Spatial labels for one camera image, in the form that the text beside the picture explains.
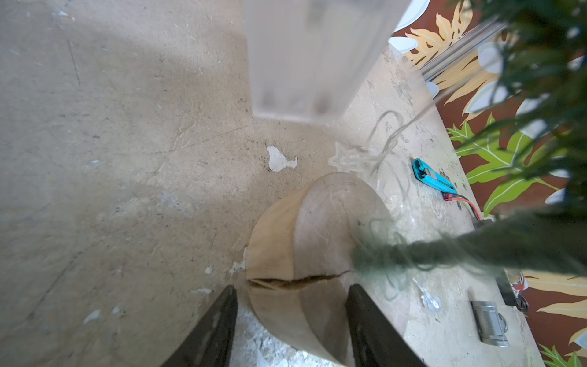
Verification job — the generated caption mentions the small green christmas tree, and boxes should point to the small green christmas tree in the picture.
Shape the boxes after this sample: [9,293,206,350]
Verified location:
[245,0,587,365]

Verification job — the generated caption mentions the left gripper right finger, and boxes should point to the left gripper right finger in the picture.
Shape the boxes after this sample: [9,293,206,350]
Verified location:
[345,284,426,367]

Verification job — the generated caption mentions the clear string lights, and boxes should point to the clear string lights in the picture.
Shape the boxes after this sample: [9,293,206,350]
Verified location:
[242,0,443,313]

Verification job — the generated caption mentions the small metal pipe fitting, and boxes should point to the small metal pipe fitting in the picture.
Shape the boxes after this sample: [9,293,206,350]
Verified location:
[470,301,510,348]

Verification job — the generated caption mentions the teal battery connector tool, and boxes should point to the teal battery connector tool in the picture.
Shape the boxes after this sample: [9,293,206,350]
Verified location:
[412,158,457,194]

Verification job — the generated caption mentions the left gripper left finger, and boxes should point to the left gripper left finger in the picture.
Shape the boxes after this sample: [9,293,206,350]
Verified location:
[161,285,238,367]

